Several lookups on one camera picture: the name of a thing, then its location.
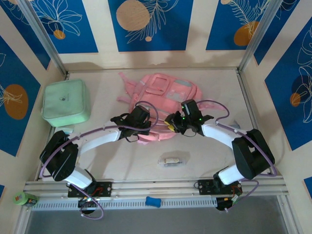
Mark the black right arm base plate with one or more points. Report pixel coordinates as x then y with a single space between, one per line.
204 186

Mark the aluminium frame post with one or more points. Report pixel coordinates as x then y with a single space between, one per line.
43 36
258 36

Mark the light blue printed packet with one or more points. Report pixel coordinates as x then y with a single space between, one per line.
65 129

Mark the aluminium frame leg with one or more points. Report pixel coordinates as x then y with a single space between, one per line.
288 217
22 224

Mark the green tape roll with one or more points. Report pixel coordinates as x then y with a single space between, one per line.
20 198

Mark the light blue fabric pouch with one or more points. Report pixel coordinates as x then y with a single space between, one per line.
235 123

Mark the mint green zipped case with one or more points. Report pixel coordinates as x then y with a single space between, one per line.
63 97

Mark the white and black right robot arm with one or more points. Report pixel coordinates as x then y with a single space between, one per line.
217 132

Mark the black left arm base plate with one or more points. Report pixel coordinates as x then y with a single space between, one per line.
106 189

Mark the clear plastic stationery pouch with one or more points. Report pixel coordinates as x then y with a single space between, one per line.
173 161

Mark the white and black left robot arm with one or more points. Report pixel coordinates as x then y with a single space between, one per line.
97 142

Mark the blue bone-shaped block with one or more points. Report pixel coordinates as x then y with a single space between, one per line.
153 201

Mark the pink school backpack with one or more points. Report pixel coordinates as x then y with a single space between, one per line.
158 97

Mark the aluminium table edge rail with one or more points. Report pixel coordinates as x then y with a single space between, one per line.
156 187

